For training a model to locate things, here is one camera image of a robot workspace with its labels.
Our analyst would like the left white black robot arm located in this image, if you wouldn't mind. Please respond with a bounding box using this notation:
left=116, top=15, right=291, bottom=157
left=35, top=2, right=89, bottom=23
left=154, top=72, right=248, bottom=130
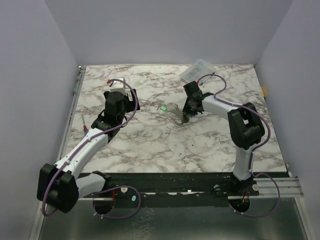
left=36, top=89, right=140, bottom=217

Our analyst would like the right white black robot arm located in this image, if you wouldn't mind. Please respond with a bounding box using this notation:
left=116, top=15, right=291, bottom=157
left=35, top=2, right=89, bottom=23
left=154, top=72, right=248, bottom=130
left=182, top=81, right=265, bottom=196

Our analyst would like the clear plastic organizer box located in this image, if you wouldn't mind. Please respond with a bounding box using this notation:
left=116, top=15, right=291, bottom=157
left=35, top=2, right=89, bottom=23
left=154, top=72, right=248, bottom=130
left=180, top=59, right=216, bottom=84

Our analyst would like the red blue screwdriver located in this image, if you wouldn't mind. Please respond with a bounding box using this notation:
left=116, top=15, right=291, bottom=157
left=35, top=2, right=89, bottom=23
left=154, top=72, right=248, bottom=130
left=81, top=115, right=88, bottom=136

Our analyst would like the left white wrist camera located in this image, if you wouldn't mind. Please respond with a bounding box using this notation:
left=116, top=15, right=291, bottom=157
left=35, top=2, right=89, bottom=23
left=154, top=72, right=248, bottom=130
left=107, top=77, right=127, bottom=95

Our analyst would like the aluminium side rail left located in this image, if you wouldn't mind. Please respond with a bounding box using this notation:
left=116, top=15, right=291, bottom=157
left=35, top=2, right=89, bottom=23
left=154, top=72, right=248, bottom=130
left=56, top=65, right=87, bottom=161

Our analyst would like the yellow tag on wall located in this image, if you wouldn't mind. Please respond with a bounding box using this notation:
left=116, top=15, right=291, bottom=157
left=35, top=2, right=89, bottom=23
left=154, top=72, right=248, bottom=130
left=261, top=86, right=267, bottom=98

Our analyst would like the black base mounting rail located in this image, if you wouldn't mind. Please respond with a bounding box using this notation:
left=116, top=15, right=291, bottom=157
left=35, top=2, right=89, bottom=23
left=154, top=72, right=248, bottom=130
left=84, top=172, right=259, bottom=208

